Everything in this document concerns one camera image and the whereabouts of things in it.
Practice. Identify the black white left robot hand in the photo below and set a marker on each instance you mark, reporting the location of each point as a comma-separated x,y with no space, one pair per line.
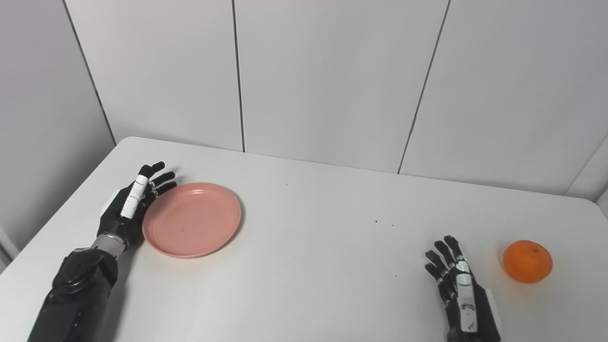
128,206

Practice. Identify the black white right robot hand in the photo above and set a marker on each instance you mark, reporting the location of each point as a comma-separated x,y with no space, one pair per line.
468,304

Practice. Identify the pink round plate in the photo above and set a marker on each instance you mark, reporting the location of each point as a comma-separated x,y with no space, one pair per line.
192,221

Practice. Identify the orange fruit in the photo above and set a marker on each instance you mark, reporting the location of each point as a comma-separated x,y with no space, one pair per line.
527,261

